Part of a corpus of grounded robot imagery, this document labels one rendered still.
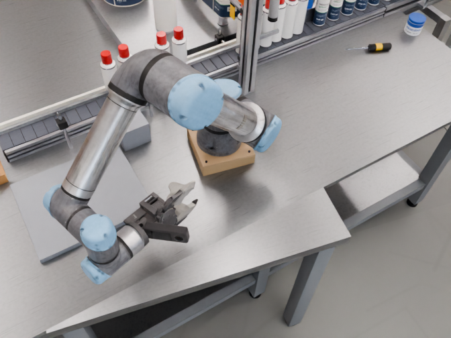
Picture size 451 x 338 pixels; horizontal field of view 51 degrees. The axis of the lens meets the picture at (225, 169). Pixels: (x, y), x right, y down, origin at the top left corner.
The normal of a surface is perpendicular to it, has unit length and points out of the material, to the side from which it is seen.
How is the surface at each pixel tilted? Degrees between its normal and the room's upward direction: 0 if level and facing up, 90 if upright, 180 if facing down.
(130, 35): 0
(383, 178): 0
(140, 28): 0
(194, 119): 83
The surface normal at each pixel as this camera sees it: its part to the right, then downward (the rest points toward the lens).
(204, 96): 0.68, 0.52
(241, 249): 0.03, -0.60
